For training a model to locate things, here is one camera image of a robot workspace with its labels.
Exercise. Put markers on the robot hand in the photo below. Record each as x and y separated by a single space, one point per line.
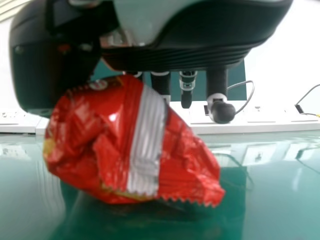
200 37

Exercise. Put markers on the red biscuit packet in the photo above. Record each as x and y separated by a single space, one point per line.
100 140

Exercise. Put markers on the white socket strip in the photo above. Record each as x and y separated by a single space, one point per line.
15 125
262 127

